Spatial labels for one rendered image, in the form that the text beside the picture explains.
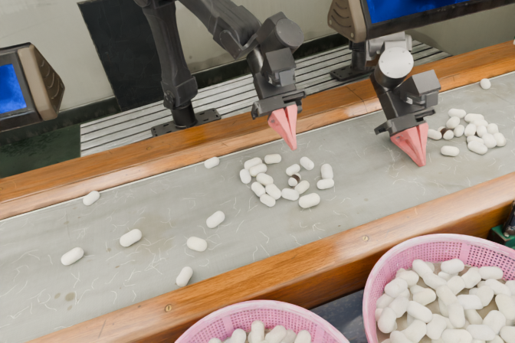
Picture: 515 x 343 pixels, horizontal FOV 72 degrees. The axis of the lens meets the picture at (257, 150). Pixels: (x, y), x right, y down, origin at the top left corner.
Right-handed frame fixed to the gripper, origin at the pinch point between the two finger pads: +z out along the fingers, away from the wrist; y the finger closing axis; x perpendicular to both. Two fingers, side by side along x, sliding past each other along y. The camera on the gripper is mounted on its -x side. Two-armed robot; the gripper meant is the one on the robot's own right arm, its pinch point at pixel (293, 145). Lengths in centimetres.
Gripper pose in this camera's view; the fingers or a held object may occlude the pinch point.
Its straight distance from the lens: 66.3
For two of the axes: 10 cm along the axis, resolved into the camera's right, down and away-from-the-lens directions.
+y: 9.4, -2.8, 1.7
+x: -1.1, 2.4, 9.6
